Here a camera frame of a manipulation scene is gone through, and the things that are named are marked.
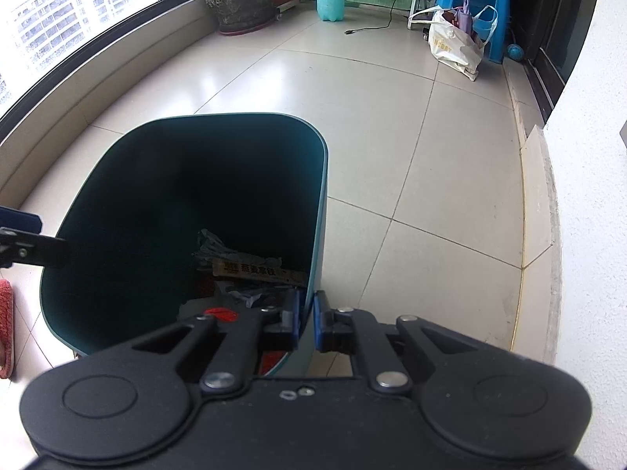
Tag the window with black frame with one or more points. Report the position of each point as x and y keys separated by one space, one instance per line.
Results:
x=43 y=40

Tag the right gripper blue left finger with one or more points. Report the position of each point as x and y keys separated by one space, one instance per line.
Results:
x=290 y=319

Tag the red fluffy slipper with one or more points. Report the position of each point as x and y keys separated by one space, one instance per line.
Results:
x=7 y=329

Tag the small blue ball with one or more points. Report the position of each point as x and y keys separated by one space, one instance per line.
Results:
x=515 y=52

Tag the dark teal trash bin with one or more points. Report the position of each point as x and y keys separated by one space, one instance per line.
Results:
x=255 y=181

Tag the gold printed wrapper in bin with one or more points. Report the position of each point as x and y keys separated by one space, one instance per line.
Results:
x=263 y=273

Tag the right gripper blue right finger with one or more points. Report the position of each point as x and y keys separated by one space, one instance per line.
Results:
x=323 y=323

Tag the red foil wrapper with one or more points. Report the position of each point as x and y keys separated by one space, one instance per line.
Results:
x=225 y=315

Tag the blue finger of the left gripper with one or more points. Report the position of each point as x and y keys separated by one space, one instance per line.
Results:
x=20 y=220

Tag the cream plastic shopping bag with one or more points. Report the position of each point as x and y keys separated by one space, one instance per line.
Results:
x=453 y=47

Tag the grey ceramic plant pot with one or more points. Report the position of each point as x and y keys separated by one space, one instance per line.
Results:
x=236 y=17

